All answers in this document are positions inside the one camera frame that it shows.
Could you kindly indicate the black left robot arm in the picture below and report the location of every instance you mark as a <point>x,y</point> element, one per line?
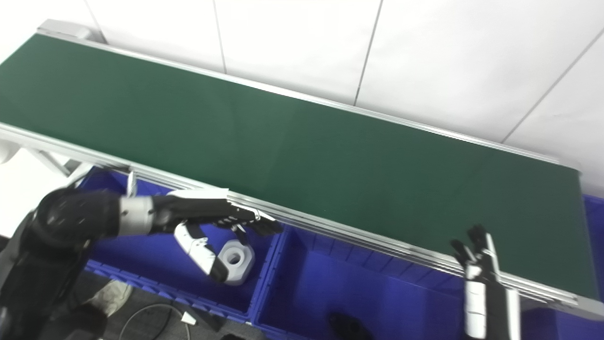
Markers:
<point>61,236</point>

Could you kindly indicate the white cylindrical part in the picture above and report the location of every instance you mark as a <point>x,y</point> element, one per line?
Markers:
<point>238,259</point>

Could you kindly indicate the grey shoe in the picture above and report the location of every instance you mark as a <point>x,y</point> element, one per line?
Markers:
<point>111,296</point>

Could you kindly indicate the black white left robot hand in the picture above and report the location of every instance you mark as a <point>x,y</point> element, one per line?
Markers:
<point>198,210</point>

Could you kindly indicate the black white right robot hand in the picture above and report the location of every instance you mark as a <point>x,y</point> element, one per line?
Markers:
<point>481,293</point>

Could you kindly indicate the white paper scrap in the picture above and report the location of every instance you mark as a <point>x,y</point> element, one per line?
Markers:
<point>188,318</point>

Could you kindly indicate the aluminium conveyor leg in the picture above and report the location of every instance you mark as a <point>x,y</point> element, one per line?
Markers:
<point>61,163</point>

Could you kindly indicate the black part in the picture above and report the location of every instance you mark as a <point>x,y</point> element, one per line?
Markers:
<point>349,328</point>

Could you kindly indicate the blue plastic bin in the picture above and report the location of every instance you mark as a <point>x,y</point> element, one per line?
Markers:
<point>155,264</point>
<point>566,326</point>
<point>377,293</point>

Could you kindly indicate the green conveyor belt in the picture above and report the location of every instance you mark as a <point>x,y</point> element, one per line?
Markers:
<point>292,156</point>

